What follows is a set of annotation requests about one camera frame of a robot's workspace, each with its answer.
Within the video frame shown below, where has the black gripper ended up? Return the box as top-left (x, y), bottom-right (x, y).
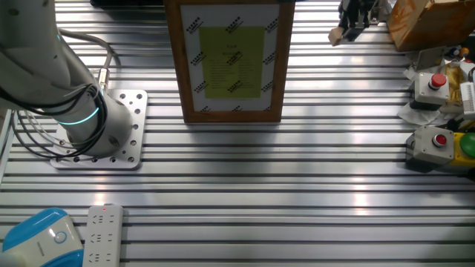
top-left (337, 0), bottom-right (376, 43)

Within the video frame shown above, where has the grey box red mushroom button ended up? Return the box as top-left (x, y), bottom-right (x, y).
top-left (409, 72), bottom-right (452, 111)

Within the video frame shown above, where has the wooden picture frame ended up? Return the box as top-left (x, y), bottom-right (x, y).
top-left (163, 0), bottom-right (296, 124)

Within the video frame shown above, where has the grey metal plate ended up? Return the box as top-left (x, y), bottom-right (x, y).
top-left (414, 45), bottom-right (448, 72)

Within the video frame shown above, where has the small wooden cube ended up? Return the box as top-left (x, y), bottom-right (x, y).
top-left (327, 26), bottom-right (347, 47)

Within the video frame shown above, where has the yellow box green button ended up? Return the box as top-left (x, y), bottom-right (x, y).
top-left (448, 131), bottom-right (475, 174)

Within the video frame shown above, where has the white power strip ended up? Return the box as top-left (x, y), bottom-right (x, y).
top-left (82, 203), bottom-right (124, 267)

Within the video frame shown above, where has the grey braided cable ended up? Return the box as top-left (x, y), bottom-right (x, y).
top-left (58, 28), bottom-right (117, 92)

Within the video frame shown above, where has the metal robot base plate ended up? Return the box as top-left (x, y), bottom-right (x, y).
top-left (50, 88), bottom-right (148, 171)

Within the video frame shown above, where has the white ribbed plastic part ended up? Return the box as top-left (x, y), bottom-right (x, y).
top-left (459, 81), bottom-right (475, 120)

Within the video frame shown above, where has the black cable bundle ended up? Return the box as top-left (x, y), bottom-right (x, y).
top-left (0, 83), bottom-right (109, 161)

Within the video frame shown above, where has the grey box flat red button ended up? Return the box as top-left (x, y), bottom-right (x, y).
top-left (405, 125), bottom-right (456, 166)

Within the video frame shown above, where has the brown cardboard box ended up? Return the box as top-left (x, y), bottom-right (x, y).
top-left (385, 0), bottom-right (475, 53)

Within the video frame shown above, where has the blue and white device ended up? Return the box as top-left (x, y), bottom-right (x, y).
top-left (0, 207), bottom-right (85, 267)

